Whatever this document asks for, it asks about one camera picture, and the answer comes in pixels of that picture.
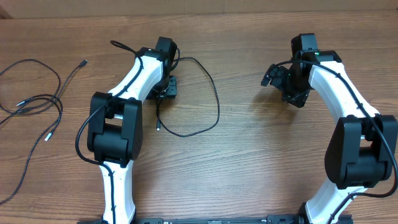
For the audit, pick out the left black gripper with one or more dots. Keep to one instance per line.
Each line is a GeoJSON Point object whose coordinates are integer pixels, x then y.
{"type": "Point", "coordinates": [171, 92]}

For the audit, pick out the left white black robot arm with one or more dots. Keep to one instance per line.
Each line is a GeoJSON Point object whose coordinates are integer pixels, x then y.
{"type": "Point", "coordinates": [111, 137]}

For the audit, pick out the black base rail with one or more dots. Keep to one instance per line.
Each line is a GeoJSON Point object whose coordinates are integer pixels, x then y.
{"type": "Point", "coordinates": [214, 220]}

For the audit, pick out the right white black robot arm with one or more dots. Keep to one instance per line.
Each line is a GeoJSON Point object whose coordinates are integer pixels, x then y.
{"type": "Point", "coordinates": [361, 152]}

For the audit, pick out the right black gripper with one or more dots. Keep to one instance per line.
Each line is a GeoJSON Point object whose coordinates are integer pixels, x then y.
{"type": "Point", "coordinates": [299, 97]}

